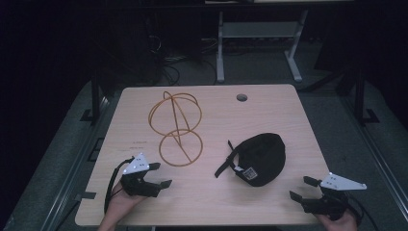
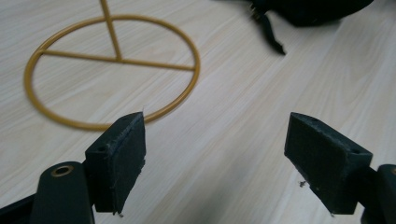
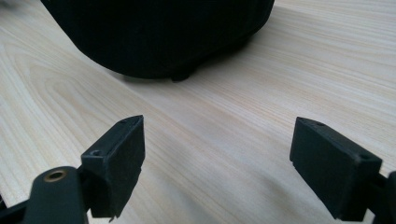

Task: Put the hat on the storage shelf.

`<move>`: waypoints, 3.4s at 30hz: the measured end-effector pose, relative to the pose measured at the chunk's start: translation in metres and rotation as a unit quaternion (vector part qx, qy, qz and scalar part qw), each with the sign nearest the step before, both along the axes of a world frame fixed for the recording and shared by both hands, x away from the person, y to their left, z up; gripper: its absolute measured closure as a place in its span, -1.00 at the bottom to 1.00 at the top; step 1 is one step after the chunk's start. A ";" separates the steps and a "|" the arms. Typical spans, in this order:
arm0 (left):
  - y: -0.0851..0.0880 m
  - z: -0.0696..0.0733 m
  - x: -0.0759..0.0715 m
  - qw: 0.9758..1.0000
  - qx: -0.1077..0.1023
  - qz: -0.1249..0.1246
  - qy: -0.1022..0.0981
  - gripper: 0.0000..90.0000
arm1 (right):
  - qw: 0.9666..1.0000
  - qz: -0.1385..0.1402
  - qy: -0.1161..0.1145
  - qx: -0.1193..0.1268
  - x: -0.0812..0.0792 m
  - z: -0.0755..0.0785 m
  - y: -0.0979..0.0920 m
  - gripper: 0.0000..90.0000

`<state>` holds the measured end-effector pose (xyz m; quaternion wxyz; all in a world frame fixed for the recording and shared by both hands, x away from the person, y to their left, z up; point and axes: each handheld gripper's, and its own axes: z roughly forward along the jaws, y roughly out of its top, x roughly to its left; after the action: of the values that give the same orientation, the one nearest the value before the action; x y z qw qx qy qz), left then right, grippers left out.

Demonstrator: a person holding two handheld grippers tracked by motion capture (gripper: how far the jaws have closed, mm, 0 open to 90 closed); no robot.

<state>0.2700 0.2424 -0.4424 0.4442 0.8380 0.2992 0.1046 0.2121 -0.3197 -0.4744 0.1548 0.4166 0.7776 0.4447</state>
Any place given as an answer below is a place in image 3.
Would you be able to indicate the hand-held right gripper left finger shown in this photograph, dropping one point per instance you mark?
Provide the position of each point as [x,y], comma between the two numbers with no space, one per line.
[118,168]

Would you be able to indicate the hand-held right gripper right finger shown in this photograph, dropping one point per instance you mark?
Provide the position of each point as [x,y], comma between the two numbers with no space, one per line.
[333,168]

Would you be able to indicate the black round container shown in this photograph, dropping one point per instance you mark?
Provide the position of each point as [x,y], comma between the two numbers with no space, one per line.
[158,37]

